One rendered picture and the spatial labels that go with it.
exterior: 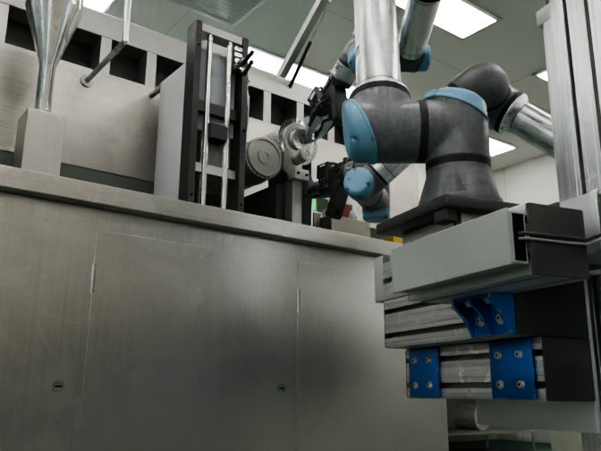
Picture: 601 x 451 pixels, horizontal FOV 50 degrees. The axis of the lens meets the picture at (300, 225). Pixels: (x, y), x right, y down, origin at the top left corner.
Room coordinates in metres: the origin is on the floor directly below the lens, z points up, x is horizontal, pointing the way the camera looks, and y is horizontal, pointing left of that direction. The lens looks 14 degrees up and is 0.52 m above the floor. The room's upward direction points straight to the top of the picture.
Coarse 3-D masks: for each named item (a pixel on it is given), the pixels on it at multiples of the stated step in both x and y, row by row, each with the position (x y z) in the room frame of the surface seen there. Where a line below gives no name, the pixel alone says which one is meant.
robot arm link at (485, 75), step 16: (480, 64) 1.43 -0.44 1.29; (496, 64) 1.45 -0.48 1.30; (464, 80) 1.41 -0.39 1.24; (480, 80) 1.41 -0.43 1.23; (496, 80) 1.42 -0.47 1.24; (480, 96) 1.42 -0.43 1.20; (496, 96) 1.44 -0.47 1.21; (352, 176) 1.50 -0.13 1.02; (368, 176) 1.49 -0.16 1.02; (384, 176) 1.51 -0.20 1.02; (352, 192) 1.51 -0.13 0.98; (368, 192) 1.51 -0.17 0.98
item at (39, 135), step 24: (48, 0) 1.43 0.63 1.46; (48, 24) 1.45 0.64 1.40; (72, 24) 1.49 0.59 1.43; (48, 48) 1.47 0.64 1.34; (48, 72) 1.48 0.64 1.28; (48, 96) 1.49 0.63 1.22; (24, 120) 1.45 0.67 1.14; (48, 120) 1.46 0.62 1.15; (24, 144) 1.44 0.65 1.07; (48, 144) 1.47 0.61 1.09; (24, 168) 1.44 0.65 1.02; (48, 168) 1.47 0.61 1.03
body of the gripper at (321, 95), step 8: (328, 72) 1.74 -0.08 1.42; (328, 80) 1.74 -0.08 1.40; (336, 80) 1.69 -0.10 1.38; (320, 88) 1.77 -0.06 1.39; (328, 88) 1.75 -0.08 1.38; (344, 88) 1.71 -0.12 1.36; (320, 96) 1.74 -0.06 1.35; (328, 96) 1.74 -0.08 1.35; (312, 104) 1.77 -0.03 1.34; (320, 104) 1.74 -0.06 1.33; (328, 104) 1.74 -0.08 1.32; (320, 112) 1.75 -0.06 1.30; (328, 112) 1.76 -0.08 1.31
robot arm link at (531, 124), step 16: (512, 96) 1.49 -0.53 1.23; (496, 112) 1.51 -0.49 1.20; (512, 112) 1.49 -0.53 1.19; (528, 112) 1.49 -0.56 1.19; (544, 112) 1.49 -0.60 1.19; (496, 128) 1.54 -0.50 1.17; (512, 128) 1.52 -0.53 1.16; (528, 128) 1.49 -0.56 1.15; (544, 128) 1.47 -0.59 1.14; (544, 144) 1.49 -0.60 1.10
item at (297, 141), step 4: (300, 128) 1.83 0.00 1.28; (292, 132) 1.81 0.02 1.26; (296, 132) 1.82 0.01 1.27; (300, 132) 1.83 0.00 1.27; (304, 132) 1.84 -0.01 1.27; (292, 136) 1.81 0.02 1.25; (296, 136) 1.82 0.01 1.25; (300, 136) 1.83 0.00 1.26; (304, 136) 1.84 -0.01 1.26; (292, 140) 1.81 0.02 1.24; (296, 140) 1.82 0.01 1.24; (300, 140) 1.83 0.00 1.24; (304, 140) 1.84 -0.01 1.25; (292, 144) 1.82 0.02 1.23; (296, 144) 1.82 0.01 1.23; (300, 144) 1.83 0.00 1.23; (304, 144) 1.84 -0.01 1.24; (308, 144) 1.84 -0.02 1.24; (292, 148) 1.83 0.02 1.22; (296, 148) 1.82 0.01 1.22; (300, 148) 1.83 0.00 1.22
